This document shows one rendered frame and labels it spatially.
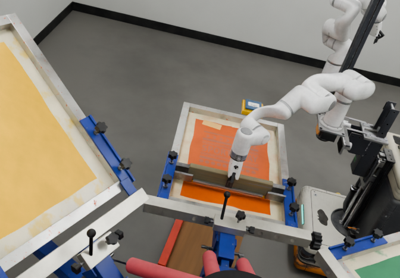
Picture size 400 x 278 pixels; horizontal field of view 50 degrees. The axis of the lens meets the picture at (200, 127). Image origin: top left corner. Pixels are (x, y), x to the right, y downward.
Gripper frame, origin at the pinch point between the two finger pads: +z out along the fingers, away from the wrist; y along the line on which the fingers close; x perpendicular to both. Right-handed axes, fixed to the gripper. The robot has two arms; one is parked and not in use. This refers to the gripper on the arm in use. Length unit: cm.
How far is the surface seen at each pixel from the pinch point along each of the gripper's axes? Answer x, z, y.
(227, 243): -0.5, -2.5, -37.5
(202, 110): 18, 3, 56
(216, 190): 4.3, 6.0, -1.6
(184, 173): 20.7, -1.1, -3.1
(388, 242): -72, 2, -13
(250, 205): -11.7, 6.0, -6.2
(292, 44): -83, 78, 368
